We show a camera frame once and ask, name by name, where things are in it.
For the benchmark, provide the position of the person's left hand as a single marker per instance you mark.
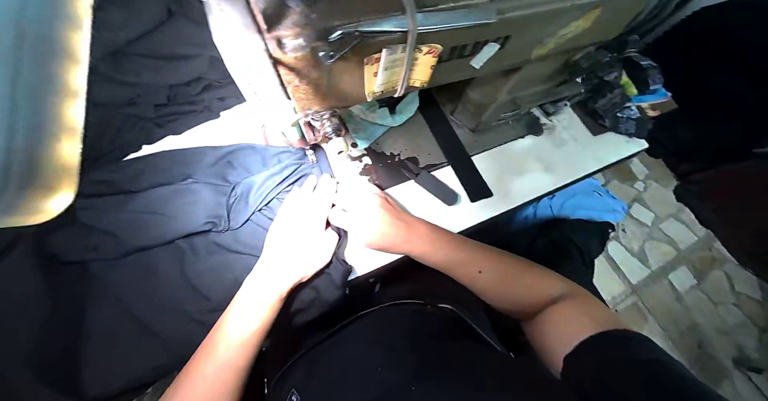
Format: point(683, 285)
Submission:
point(297, 233)

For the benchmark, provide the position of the pale teal cloth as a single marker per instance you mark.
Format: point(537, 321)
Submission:
point(375, 126)

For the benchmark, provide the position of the person's left forearm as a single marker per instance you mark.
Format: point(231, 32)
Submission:
point(231, 329)

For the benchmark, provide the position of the sewing machine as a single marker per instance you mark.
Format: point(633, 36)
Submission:
point(456, 65)

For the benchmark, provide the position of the person's left fingers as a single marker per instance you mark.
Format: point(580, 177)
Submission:
point(320, 192)

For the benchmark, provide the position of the pile of black fabric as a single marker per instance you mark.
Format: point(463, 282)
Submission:
point(162, 47)

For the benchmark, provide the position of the person's right hand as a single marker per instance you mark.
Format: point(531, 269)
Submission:
point(381, 224)

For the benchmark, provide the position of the person's body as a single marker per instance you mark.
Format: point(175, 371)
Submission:
point(408, 353)

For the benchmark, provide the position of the person's right fingers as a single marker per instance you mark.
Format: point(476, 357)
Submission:
point(351, 204)

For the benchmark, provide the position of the grey elastic band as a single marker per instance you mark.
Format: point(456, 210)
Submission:
point(411, 23)

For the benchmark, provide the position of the bundle of dark scraps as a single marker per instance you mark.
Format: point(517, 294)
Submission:
point(615, 89)

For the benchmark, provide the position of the dark navy garment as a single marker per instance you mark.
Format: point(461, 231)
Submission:
point(192, 209)

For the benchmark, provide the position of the light blue cloth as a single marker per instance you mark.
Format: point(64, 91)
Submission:
point(579, 203)

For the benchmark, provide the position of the black cloth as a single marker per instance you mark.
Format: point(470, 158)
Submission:
point(567, 242)

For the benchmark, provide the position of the large black draped fabric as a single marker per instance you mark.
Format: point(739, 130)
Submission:
point(714, 65)

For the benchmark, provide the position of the person's right forearm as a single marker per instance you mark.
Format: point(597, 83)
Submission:
point(486, 266)

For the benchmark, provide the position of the short dark grey strip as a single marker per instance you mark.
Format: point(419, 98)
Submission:
point(437, 187)

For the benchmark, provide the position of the long black fabric strip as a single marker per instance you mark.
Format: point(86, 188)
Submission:
point(456, 149)

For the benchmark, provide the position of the dark maroon cloth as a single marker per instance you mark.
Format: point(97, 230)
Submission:
point(729, 209)

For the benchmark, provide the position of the yellow printed paper tag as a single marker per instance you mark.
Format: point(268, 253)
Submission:
point(384, 74)

